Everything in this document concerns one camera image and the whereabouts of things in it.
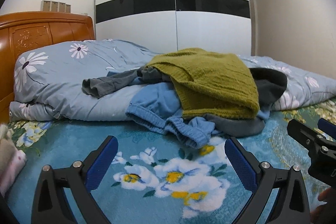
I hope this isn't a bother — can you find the teal floral bed blanket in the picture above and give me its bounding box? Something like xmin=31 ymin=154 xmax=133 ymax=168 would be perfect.
xmin=4 ymin=97 xmax=336 ymax=224

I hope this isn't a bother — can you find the right hand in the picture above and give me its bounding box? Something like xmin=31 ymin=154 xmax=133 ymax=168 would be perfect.
xmin=310 ymin=188 xmax=335 ymax=223

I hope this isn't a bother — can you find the orange wooden headboard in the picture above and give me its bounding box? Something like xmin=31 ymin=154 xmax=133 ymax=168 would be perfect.
xmin=0 ymin=11 xmax=96 ymax=123

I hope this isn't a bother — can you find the wall switch panel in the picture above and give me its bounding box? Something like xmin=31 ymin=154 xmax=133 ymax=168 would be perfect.
xmin=41 ymin=0 xmax=71 ymax=13

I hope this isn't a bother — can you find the dark grey garment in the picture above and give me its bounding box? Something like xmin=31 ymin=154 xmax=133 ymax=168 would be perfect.
xmin=82 ymin=66 xmax=171 ymax=98

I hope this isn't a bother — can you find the light blue fleece garment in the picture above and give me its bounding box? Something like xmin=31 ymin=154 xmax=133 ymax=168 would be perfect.
xmin=126 ymin=83 xmax=270 ymax=149

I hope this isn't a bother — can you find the white black-striped wardrobe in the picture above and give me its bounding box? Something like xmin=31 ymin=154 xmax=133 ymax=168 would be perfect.
xmin=96 ymin=0 xmax=252 ymax=55

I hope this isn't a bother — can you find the grey floral duvet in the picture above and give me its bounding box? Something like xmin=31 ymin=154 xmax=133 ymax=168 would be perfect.
xmin=9 ymin=39 xmax=335 ymax=121

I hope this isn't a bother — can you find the olive green knit sweater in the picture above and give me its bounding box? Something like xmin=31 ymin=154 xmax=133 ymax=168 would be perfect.
xmin=147 ymin=48 xmax=260 ymax=119

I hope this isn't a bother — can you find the black garment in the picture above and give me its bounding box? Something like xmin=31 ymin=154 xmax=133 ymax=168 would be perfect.
xmin=204 ymin=68 xmax=288 ymax=138

